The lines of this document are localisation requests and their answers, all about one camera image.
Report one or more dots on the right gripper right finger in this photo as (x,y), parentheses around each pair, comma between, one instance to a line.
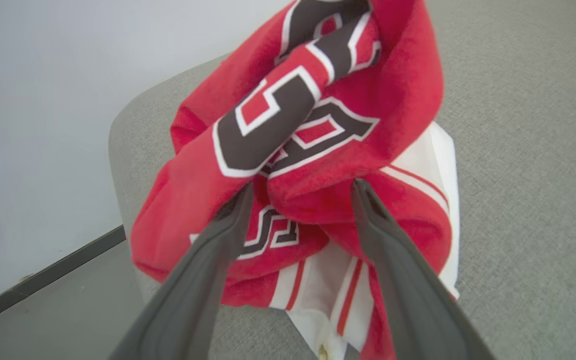
(413,300)

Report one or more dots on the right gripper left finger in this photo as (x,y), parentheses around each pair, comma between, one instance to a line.
(188,300)

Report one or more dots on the grey fabric sofa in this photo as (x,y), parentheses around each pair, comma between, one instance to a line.
(528,175)

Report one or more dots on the red and white jersey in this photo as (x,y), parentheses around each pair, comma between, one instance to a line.
(398,100)

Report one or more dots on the black baseboard strip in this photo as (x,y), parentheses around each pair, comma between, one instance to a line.
(43,277)

